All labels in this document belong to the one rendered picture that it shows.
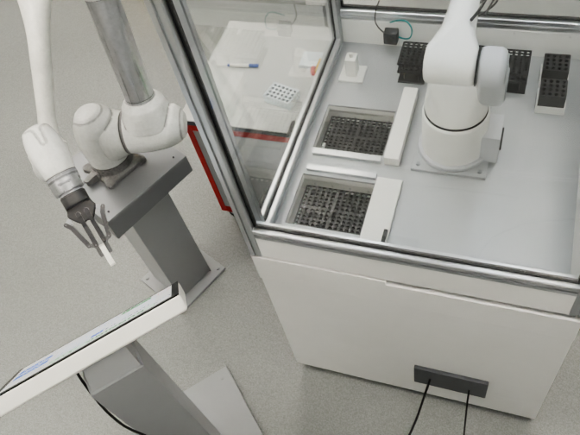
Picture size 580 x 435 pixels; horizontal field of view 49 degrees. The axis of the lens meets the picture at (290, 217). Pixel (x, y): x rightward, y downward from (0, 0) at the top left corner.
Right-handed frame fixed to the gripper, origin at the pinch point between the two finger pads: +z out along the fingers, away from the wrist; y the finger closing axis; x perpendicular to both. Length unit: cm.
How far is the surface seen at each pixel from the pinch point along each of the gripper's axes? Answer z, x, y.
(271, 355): 72, 84, 33
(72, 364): 19.9, -23.9, -18.7
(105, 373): 27.6, -11.8, -15.0
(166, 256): 12, 90, 15
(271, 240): 19.2, -10.0, 42.1
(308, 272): 34, -2, 49
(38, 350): 22, 129, -57
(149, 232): 0, 74, 14
